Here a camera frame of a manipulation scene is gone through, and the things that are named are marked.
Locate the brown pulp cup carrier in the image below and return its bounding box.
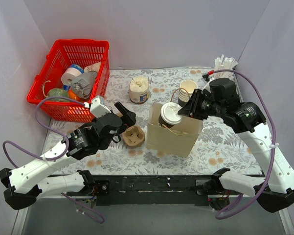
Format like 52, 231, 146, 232
121, 125, 146, 148

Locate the white cup lid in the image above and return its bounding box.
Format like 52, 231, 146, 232
160, 102, 182, 125

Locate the black paper coffee cup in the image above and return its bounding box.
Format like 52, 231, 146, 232
158, 115, 174, 129

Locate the kraft paper bag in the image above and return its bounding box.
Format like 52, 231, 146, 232
147, 102, 204, 158

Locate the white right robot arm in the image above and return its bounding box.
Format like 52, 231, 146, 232
178, 78, 294, 212

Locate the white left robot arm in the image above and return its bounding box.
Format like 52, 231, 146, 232
0, 97, 136, 210

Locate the napkin pack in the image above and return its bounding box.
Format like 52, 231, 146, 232
129, 76, 150, 104

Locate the stack of paper cups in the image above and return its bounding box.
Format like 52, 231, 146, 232
178, 80, 198, 106

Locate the floral patterned table mat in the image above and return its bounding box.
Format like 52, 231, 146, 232
38, 68, 264, 176

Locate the grey crumpled cloth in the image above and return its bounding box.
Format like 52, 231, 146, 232
71, 71, 97, 99

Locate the orange fruit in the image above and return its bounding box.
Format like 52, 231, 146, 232
68, 89, 80, 101

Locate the beige floral pouch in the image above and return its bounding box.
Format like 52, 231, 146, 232
84, 62, 101, 73

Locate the red plastic basket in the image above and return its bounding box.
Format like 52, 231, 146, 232
26, 39, 110, 122

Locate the white tape roll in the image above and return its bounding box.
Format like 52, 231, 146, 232
61, 68, 81, 86

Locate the green twine ball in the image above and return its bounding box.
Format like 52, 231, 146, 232
46, 88, 69, 102

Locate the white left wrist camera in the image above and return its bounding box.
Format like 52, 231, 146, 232
90, 95, 111, 118

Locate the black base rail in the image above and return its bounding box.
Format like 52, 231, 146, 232
26, 174, 270, 207

